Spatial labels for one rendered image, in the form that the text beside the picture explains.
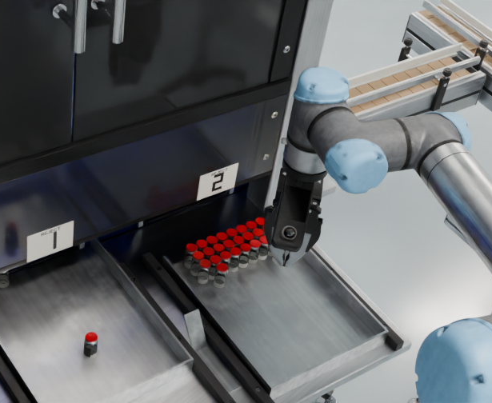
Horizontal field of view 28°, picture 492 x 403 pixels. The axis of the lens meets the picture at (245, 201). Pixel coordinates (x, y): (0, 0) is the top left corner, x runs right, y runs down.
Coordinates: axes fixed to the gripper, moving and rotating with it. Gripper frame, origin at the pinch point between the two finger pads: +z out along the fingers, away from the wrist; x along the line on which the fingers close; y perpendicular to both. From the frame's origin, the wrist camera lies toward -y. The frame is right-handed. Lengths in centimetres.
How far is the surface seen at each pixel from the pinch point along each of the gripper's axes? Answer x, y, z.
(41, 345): 37.3, -10.9, 18.8
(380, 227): -36, 136, 106
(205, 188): 16.0, 21.1, 5.2
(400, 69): -21, 86, 13
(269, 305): 0.6, 8.3, 19.0
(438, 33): -31, 106, 13
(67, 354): 32.6, -11.6, 18.8
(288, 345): -3.8, -0.3, 19.2
